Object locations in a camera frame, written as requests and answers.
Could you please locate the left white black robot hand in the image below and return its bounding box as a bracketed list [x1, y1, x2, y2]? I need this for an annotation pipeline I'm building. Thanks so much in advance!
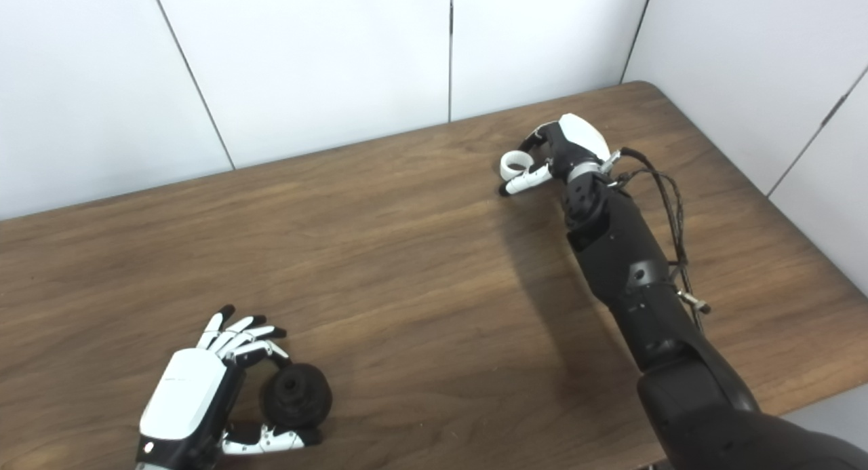
[136, 305, 323, 469]

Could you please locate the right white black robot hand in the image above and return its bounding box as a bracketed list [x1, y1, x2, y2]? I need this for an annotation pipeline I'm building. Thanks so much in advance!
[498, 113, 612, 198]

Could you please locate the white plastic ring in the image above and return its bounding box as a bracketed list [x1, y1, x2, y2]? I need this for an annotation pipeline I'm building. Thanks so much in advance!
[500, 151, 535, 181]

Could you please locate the round black plastic part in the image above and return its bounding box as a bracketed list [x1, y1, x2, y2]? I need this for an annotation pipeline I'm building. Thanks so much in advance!
[262, 363, 333, 430]

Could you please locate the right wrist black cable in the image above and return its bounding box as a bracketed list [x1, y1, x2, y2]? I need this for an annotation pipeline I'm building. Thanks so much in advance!
[602, 146, 711, 335]

